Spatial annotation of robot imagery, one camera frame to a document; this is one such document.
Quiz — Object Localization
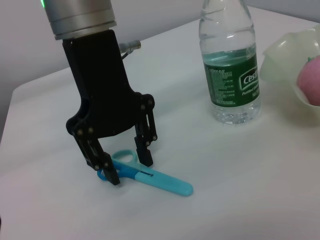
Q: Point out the green label water bottle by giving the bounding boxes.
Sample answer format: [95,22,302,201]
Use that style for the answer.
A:
[199,0,262,126]

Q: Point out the dark left gripper cable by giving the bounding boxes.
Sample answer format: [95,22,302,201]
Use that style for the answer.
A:
[118,39,142,61]

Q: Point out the pink peach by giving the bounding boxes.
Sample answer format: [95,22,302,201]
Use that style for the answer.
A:
[296,56,320,106]

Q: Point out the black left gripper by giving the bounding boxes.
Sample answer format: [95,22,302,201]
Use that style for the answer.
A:
[61,29,159,187]

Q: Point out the blue scissors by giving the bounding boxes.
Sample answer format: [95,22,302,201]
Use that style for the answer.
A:
[96,149,195,198]

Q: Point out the pale green glass fruit plate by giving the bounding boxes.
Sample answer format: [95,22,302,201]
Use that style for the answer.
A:
[259,23,320,128]

